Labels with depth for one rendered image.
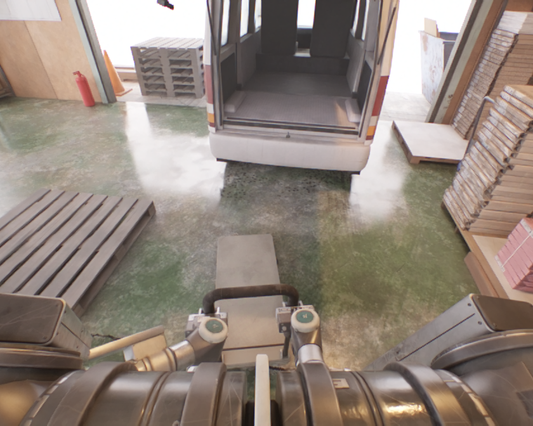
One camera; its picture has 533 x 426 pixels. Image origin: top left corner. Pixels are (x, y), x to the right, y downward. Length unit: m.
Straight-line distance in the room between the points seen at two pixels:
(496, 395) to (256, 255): 1.65
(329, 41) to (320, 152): 2.06
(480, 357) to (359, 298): 1.71
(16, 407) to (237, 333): 1.32
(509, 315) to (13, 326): 0.44
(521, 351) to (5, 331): 0.42
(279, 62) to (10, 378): 4.17
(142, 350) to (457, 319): 0.64
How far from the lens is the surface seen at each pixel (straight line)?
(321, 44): 4.25
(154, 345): 0.78
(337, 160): 2.55
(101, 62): 5.46
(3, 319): 0.32
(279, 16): 4.23
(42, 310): 0.32
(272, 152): 2.51
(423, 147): 3.94
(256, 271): 1.77
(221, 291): 1.01
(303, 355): 0.80
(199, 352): 0.82
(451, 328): 0.35
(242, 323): 1.58
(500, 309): 0.35
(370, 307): 1.99
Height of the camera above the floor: 1.59
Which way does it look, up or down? 40 degrees down
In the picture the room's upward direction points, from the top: 2 degrees clockwise
